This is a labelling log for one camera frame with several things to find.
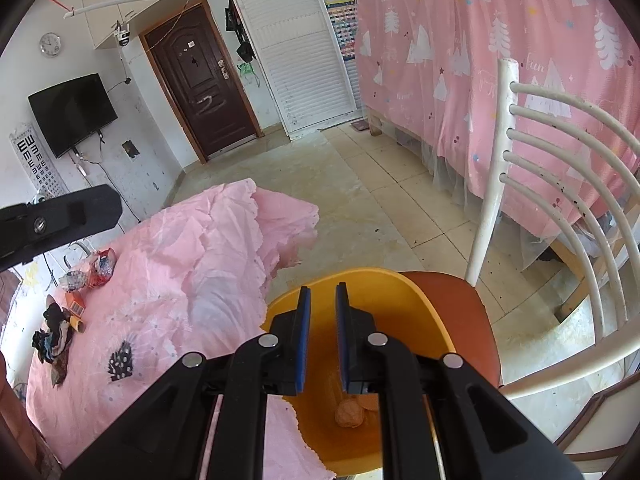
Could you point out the black hanging bag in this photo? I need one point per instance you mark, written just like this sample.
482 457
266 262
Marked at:
232 15

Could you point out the pink tree-print curtain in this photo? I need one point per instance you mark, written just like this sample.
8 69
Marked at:
500 85

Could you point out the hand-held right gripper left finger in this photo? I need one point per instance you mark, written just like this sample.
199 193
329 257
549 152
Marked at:
304 340

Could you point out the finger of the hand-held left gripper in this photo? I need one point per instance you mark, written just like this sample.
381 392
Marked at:
60 220

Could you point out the dark cloth pile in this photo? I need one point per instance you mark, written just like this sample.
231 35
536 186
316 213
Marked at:
50 335

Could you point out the white security camera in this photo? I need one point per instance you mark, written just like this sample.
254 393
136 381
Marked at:
122 35

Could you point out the colourful grid wall poster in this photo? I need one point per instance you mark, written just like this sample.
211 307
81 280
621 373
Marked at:
344 30

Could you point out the white chair with orange seat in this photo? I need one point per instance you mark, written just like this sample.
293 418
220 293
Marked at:
452 310

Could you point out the crumpled blue-white wrapper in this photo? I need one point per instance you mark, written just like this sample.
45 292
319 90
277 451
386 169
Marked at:
74 280

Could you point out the yellow plastic basin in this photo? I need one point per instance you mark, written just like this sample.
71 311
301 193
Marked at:
320 427

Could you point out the pink tablecloth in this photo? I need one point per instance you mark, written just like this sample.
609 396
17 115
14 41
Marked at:
175 270

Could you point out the round wall clock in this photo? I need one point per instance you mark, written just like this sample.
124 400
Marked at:
50 44

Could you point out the brown entrance door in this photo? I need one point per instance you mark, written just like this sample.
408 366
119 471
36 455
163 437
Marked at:
205 80

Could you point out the small floor mat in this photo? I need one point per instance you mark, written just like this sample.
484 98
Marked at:
359 126

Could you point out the white louvered door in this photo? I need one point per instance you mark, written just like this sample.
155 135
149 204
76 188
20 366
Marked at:
295 40

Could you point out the green hanging bag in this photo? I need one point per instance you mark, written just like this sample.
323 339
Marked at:
248 71

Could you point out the eye chart poster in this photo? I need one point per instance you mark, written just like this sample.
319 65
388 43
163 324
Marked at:
37 162

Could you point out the orange cardboard box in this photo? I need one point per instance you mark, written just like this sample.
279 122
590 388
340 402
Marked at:
75 310

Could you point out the black wall television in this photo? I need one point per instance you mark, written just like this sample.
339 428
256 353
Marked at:
72 112

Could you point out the small black hanging pouch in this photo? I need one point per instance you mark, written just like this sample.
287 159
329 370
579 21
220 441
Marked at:
244 49

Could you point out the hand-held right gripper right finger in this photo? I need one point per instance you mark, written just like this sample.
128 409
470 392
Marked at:
342 340

